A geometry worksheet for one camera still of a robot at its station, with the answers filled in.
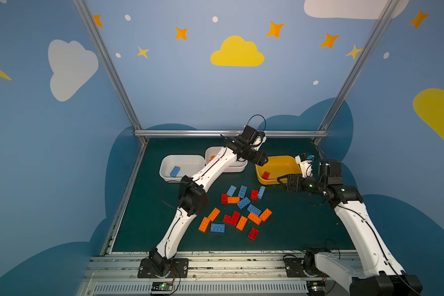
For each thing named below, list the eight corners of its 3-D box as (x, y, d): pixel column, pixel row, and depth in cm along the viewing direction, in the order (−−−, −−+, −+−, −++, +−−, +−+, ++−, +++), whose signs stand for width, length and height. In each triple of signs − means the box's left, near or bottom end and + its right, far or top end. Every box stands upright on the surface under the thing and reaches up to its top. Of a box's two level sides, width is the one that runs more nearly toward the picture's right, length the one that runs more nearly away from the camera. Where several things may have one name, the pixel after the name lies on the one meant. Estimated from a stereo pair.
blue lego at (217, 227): (210, 232, 86) (210, 230, 84) (211, 225, 88) (210, 223, 86) (224, 232, 86) (224, 230, 84) (224, 225, 88) (224, 223, 86)
